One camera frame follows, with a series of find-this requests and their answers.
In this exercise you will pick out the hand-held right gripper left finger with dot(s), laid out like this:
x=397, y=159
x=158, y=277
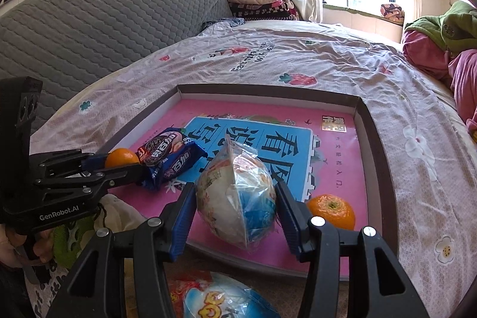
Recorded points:
x=182, y=221

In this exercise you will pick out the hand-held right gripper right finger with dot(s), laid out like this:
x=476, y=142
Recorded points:
x=289, y=221

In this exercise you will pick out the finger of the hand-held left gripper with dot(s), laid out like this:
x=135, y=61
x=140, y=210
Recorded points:
x=93, y=162
x=123, y=176

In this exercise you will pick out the mandarin orange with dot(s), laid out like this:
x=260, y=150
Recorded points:
x=121, y=157
x=331, y=212

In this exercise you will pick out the cream mesh scrunchie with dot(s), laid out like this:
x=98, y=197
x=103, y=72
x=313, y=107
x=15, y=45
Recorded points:
x=119, y=210

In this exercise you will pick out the blue cookie packet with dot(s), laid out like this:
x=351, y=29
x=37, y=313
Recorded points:
x=164, y=150
x=175, y=171

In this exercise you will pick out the toy egg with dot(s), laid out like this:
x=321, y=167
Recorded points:
x=231, y=198
x=223, y=299

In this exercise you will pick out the grey shallow cardboard box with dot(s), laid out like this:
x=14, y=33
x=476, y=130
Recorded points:
x=380, y=169

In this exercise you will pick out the person's left hand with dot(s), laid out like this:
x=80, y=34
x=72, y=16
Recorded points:
x=41, y=247

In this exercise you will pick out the grey quilted headboard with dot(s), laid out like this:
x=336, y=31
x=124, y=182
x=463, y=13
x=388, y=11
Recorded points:
x=111, y=16

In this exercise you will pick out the dark patterned cloth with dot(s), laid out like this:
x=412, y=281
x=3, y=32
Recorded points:
x=223, y=22

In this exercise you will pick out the dark checked folded blanket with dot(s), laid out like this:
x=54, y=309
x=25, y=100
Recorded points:
x=261, y=12

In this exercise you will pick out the pink cushion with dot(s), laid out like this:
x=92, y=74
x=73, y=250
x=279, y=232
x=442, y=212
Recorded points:
x=421, y=49

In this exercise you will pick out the patterned folded blanket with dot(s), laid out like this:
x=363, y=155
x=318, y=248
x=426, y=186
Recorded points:
x=391, y=10

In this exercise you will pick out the green fleece garment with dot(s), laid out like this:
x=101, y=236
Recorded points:
x=454, y=27

